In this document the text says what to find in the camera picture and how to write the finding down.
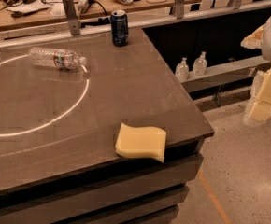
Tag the grey metal bracket post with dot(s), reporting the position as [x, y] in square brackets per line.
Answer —
[71, 16]

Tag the right hand sanitizer bottle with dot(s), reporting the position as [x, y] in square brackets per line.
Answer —
[200, 64]

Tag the yellow sponge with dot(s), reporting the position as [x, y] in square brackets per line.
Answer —
[141, 142]

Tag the middle dark drawer front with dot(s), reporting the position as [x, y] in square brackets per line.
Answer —
[138, 207]

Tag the clear plastic water bottle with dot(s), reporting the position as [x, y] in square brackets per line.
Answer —
[65, 59]

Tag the hand sanitizer bottle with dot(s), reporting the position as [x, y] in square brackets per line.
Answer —
[182, 70]
[200, 64]

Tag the dark drawer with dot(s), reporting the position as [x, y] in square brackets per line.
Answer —
[160, 217]
[61, 199]
[138, 207]

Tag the grey metal shelf rail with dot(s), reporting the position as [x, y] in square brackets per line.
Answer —
[226, 73]

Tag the grey metal rail post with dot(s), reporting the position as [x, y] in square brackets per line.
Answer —
[179, 9]

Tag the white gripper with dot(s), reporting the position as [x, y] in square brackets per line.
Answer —
[260, 96]

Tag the left hand sanitizer bottle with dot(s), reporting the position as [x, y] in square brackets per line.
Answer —
[182, 70]

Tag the lower dark drawer front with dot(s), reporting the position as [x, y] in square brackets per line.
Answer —
[160, 217]

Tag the blue pepsi can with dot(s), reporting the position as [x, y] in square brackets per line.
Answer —
[119, 28]

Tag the upper dark drawer front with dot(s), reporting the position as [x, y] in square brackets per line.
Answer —
[61, 199]

